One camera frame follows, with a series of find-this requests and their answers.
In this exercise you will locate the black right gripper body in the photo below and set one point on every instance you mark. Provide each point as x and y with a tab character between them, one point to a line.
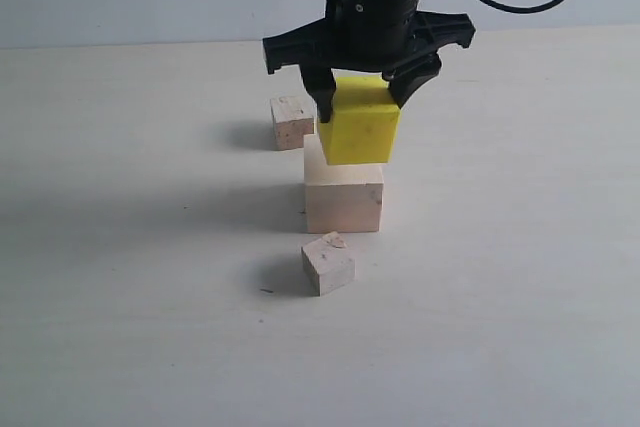
389	37

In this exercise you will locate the large wooden block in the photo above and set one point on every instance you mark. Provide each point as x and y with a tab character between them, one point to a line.
342	198

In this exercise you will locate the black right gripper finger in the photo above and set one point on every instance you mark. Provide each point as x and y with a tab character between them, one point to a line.
402	87
320	85

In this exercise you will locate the small wooden cube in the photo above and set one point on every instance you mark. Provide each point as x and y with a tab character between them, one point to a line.
292	119
328	263

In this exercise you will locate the yellow cube block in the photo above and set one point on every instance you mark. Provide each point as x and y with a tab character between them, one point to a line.
363	124

